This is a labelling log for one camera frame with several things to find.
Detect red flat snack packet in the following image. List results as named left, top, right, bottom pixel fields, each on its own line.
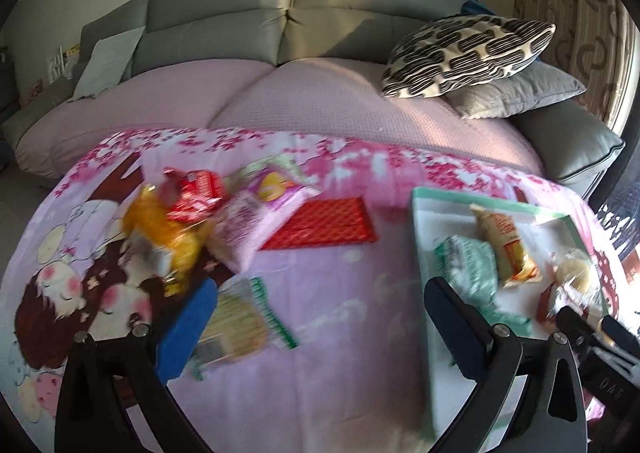
left=262, top=198, right=378, bottom=251

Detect small green white packet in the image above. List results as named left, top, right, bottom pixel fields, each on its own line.
left=434, top=235, right=499, bottom=308

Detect black cream patterned pillow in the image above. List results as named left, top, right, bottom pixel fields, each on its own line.
left=382, top=14, right=556, bottom=99

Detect pink cartoon blanket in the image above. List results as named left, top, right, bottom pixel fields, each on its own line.
left=0, top=126, right=640, bottom=453

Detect yellow orange snack bag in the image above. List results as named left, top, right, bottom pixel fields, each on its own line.
left=122, top=184, right=212, bottom=297

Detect mint green tray box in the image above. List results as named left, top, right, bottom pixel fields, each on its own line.
left=411, top=188, right=587, bottom=440

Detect grey pillow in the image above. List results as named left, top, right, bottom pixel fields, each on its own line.
left=445, top=61, right=587, bottom=120

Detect magazines by wall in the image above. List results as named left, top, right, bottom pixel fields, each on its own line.
left=27, top=44, right=80, bottom=101

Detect pink snack bag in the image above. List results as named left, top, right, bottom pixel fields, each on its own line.
left=206, top=165, right=320, bottom=273

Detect patterned beige curtain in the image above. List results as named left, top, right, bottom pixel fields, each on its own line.
left=514, top=0, right=639, bottom=135

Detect pink sofa seat cover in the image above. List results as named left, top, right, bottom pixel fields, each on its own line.
left=2, top=59, right=544, bottom=179

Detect grey sofa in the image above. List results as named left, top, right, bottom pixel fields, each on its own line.
left=80, top=0, right=624, bottom=195

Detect green-edged cracker packet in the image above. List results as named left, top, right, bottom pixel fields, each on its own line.
left=188, top=277, right=299, bottom=381

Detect blue cloth behind pillows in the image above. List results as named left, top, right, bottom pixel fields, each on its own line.
left=460, top=0, right=495, bottom=16

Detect clear wrapped bun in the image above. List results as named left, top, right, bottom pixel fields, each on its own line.
left=536, top=246, right=608, bottom=334

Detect red snack bag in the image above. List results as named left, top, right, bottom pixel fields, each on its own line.
left=164, top=167, right=228, bottom=225

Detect orange yellow snack bar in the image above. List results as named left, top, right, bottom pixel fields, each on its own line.
left=470, top=204, right=542, bottom=288

